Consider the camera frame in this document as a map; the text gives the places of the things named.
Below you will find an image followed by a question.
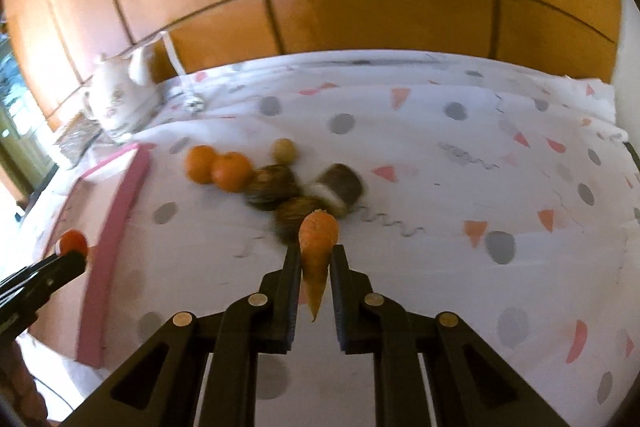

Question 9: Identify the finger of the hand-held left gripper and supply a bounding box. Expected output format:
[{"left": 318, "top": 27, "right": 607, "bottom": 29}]
[{"left": 0, "top": 251, "right": 88, "bottom": 308}]

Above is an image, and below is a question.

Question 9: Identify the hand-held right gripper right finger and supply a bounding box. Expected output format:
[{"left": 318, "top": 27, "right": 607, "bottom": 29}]
[{"left": 329, "top": 244, "right": 571, "bottom": 427}]

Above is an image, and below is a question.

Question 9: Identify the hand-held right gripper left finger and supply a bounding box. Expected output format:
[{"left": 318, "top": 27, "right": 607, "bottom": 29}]
[{"left": 60, "top": 244, "right": 304, "bottom": 427}]

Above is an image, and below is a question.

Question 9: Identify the small red tomato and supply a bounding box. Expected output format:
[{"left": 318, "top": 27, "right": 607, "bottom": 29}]
[{"left": 56, "top": 230, "right": 91, "bottom": 258}]

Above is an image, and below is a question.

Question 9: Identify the orange carrot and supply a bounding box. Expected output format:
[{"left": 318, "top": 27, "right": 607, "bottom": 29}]
[{"left": 298, "top": 209, "right": 340, "bottom": 323}]

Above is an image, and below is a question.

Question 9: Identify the pink tray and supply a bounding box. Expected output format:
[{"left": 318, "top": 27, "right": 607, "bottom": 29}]
[{"left": 30, "top": 142, "right": 156, "bottom": 368}]

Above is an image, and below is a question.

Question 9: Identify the brown kiwi half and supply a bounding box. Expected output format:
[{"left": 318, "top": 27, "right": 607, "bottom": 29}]
[{"left": 305, "top": 163, "right": 365, "bottom": 218}]

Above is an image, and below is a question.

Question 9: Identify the mandarin orange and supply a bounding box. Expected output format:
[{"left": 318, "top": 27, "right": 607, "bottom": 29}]
[
  {"left": 186, "top": 145, "right": 218, "bottom": 184},
  {"left": 211, "top": 152, "right": 253, "bottom": 192}
]

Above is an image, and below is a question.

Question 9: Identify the small yellow fruit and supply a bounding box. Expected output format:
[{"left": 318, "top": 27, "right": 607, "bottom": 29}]
[{"left": 272, "top": 138, "right": 301, "bottom": 165}]

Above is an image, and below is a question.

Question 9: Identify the person's left hand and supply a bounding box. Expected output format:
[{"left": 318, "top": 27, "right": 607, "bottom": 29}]
[{"left": 0, "top": 347, "right": 48, "bottom": 427}]

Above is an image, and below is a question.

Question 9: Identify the silver embossed tray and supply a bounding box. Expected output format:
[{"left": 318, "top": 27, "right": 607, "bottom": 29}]
[{"left": 52, "top": 114, "right": 103, "bottom": 170}]

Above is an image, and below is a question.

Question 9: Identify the glass window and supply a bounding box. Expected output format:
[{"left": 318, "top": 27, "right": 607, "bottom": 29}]
[{"left": 0, "top": 27, "right": 56, "bottom": 208}]

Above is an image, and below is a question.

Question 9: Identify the white printed tablecloth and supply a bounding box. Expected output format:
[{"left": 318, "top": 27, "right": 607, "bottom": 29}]
[{"left": 20, "top": 49, "right": 631, "bottom": 427}]

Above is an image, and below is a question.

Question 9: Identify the white ceramic electric kettle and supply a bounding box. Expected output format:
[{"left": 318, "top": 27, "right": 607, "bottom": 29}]
[{"left": 82, "top": 47, "right": 161, "bottom": 142}]

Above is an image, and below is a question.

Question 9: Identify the white power plug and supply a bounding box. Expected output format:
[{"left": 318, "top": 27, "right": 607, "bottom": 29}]
[{"left": 182, "top": 89, "right": 207, "bottom": 112}]

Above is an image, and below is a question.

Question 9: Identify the white power cord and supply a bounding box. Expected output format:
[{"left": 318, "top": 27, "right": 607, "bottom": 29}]
[{"left": 160, "top": 32, "right": 188, "bottom": 92}]

